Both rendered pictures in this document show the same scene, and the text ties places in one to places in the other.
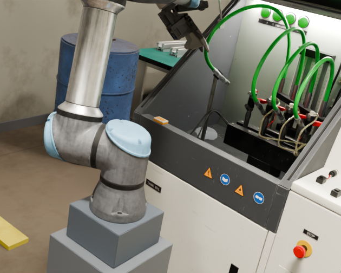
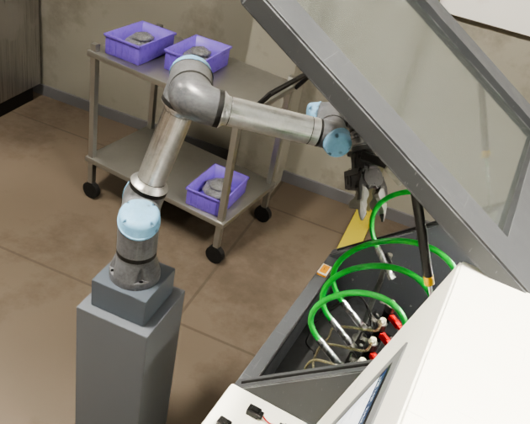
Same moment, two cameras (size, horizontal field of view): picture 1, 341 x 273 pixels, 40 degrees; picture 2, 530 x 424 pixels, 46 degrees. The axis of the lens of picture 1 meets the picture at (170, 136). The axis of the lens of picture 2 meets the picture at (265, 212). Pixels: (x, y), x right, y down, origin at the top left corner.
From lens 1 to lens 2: 1.72 m
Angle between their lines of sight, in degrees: 62
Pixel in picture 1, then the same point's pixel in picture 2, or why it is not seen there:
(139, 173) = (124, 248)
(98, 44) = (156, 135)
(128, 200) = (116, 264)
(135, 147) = (120, 223)
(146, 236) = (124, 308)
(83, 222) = not seen: hidden behind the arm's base
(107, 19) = (166, 119)
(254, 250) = not seen: outside the picture
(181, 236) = not seen: hidden behind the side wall
